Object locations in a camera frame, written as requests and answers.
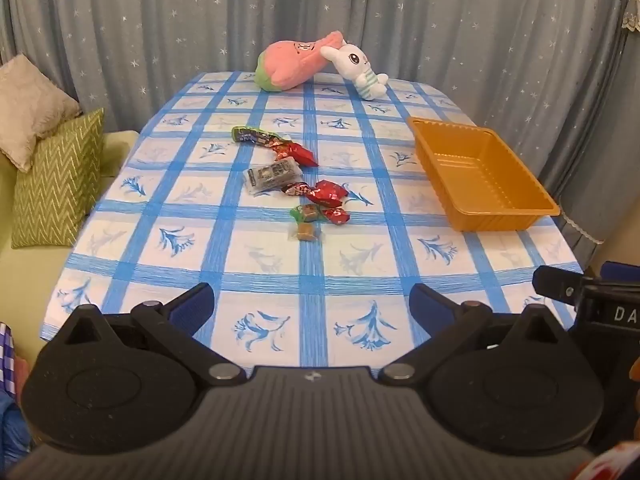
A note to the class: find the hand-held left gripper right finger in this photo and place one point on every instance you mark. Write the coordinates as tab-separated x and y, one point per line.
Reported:
426	301

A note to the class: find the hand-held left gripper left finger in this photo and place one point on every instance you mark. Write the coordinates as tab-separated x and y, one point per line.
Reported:
194	301

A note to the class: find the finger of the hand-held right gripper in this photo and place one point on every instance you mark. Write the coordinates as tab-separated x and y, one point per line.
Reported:
620	270
556	281

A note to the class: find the orange plastic tray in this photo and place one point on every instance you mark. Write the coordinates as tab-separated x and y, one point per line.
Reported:
480	175

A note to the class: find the plain red candy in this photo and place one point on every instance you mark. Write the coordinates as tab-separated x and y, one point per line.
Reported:
331	193

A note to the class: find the blue checked tablecloth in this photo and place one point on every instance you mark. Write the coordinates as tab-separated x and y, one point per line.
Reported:
310	270

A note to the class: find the small red candy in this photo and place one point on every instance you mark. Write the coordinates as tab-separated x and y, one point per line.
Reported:
337	215

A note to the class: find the brown wrapped candy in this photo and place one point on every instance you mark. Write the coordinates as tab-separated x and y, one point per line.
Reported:
306	232

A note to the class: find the green wrapped candy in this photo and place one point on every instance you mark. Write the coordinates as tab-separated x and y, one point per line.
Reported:
305	212

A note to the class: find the red white cloth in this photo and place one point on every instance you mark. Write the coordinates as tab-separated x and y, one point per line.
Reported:
612	465

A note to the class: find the clear grey snack packet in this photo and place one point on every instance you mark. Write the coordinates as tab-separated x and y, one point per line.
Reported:
272	176

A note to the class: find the red patterned candy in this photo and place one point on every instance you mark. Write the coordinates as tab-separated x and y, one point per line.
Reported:
300	154
297	190

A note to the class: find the green sofa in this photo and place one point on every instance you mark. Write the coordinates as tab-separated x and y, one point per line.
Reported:
30	280

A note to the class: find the green snack packet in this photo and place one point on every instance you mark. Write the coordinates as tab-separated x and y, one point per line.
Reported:
252	135

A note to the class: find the green zigzag cushion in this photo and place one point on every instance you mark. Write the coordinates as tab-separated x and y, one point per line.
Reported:
55	185

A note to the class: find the blue plaid cloth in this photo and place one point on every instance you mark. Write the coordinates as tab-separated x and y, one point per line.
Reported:
5	355

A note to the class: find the white rabbit plush toy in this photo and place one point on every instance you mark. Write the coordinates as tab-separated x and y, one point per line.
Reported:
357	67

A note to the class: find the beige fluffy cushion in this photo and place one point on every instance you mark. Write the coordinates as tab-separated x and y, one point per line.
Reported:
30	105

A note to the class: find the pink plush toy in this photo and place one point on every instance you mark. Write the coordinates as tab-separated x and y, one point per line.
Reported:
295	62

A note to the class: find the cream lace curtain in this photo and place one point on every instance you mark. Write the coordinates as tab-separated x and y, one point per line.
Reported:
631	10

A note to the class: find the grey star curtain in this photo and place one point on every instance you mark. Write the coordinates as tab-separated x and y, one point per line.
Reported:
200	20

